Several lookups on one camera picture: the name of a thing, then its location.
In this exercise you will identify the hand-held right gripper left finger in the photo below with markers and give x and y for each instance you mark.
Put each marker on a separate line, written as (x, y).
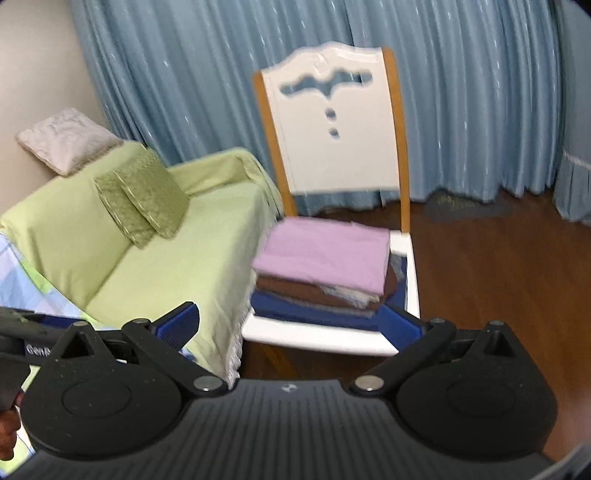
(178, 323)

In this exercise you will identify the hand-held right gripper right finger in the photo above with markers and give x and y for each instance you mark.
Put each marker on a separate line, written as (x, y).
(401, 325)

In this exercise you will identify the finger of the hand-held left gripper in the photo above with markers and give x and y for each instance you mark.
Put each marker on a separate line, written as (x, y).
(51, 321)

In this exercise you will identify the pink tank top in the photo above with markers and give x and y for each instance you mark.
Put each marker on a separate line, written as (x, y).
(323, 254)

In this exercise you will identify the person's left hand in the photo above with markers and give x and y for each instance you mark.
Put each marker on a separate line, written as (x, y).
(7, 434)

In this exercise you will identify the plaid bedsheet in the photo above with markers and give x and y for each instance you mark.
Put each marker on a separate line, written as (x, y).
(23, 281)

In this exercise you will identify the sofa with green cover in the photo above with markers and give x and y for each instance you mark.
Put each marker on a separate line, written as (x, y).
(161, 263)

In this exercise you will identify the grey folded garment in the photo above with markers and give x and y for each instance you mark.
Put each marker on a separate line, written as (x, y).
(344, 294)

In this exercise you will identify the blue folded garment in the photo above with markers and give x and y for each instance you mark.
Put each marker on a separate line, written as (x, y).
(295, 313)

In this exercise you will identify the brown folded garment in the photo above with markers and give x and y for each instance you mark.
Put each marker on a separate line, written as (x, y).
(286, 288)

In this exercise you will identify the green quilted cushion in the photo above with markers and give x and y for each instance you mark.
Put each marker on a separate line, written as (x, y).
(150, 194)
(121, 214)

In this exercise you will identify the grey floor mat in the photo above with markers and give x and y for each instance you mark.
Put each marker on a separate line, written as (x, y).
(466, 206)

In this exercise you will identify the white wooden chair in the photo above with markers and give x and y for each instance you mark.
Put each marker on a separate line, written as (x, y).
(337, 157)

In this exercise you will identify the white cushion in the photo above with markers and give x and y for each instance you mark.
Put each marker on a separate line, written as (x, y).
(69, 136)

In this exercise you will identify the blue ruffled curtain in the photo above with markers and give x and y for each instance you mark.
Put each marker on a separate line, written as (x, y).
(575, 184)

